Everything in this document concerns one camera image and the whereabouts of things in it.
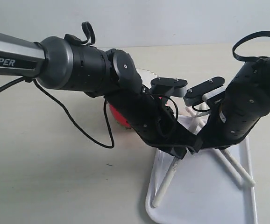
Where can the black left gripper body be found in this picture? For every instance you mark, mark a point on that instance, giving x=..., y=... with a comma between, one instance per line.
x=147, y=113

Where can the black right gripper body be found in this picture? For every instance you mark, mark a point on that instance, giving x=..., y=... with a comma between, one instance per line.
x=235, y=112

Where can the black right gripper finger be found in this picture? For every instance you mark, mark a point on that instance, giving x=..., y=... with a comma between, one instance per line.
x=216, y=143
x=196, y=128

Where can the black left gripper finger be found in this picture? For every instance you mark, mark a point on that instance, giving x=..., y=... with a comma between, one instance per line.
x=178, y=152
x=181, y=136

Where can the white drumstick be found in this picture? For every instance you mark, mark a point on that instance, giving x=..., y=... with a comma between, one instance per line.
x=160, y=193
x=236, y=170

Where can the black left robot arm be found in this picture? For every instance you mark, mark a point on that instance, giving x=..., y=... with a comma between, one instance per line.
x=69, y=64

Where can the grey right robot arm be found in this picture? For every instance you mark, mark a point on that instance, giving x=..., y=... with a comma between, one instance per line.
x=253, y=75

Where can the small red drum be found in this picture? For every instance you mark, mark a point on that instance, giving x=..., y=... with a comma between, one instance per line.
x=146, y=76

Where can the white plastic tray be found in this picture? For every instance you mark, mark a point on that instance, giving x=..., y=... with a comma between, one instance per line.
x=203, y=191

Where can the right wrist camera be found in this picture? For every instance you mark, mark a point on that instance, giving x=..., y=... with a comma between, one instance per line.
x=204, y=91

